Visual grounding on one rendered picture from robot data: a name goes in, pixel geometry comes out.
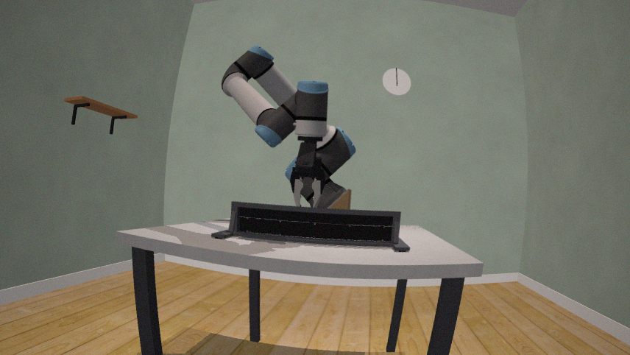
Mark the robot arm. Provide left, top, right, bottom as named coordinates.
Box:
left=222, top=46, right=355, bottom=208

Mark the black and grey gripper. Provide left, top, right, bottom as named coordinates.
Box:
left=290, top=136, right=325, bottom=208

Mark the black network patch panel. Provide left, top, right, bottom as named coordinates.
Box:
left=211, top=201, right=410, bottom=252

